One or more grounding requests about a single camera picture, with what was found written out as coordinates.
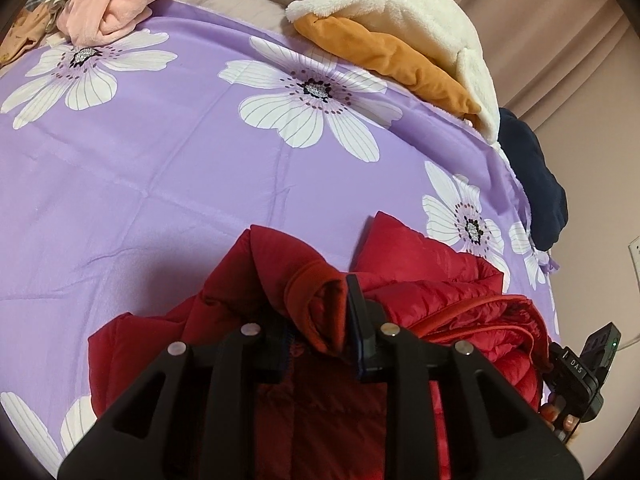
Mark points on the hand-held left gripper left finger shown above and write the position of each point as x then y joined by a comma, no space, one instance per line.
272,355

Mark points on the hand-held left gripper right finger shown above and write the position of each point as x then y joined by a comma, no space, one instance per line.
360,340

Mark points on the red down jacket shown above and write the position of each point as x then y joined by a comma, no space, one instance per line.
430,280

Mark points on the person's right hand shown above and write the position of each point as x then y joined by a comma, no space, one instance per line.
562,422

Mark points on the navy garment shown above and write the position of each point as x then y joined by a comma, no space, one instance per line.
530,175

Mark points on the purple floral blanket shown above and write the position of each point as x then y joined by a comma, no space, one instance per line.
175,160

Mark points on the orange garment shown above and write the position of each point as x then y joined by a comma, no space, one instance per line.
395,57

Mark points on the white fleece garment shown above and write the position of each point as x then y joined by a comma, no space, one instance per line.
410,10

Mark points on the pink curtain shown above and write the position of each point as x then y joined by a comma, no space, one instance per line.
550,35

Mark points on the tan printed garment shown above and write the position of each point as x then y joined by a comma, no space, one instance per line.
25,35

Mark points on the white wall socket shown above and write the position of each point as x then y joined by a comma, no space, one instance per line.
635,251

